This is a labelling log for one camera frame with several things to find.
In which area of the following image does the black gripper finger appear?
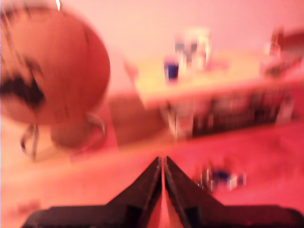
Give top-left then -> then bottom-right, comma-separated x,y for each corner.
23,156 -> 163,228
163,155 -> 304,228

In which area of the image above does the blue key fob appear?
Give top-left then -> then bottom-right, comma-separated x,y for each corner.
213,170 -> 229,187

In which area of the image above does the printed cardboard tray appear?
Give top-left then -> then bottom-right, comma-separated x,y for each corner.
165,92 -> 295,140

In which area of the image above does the wooden shelf board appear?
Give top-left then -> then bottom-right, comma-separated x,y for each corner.
123,50 -> 304,109

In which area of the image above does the small blue cup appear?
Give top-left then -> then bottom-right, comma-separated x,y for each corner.
163,55 -> 181,83

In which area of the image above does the cork globe with metal stand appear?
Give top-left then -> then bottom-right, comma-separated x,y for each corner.
0,0 -> 112,162

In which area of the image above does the white printed mug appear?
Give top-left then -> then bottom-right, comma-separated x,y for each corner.
175,28 -> 212,72

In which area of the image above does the dark snack wrapper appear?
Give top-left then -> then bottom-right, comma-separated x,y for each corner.
261,28 -> 304,77

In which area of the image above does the metal key ring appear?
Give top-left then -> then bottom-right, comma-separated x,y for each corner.
194,163 -> 215,191

